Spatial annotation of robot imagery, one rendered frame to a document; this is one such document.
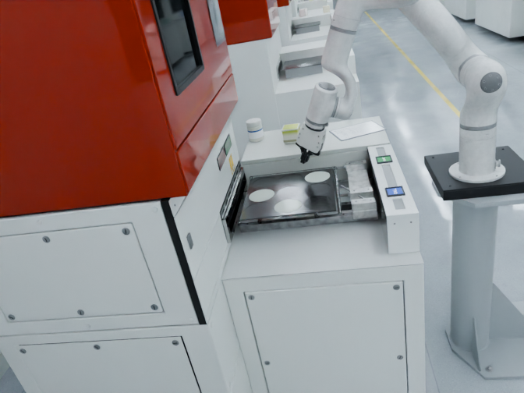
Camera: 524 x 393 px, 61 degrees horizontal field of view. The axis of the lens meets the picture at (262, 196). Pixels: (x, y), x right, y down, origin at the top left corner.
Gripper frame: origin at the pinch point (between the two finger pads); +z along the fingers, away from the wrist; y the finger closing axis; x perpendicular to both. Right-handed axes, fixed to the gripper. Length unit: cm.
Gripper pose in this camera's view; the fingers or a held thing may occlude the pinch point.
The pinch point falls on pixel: (305, 157)
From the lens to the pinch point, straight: 178.8
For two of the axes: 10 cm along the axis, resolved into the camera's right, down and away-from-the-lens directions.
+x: -5.3, 4.7, -7.0
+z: -1.9, 7.5, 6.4
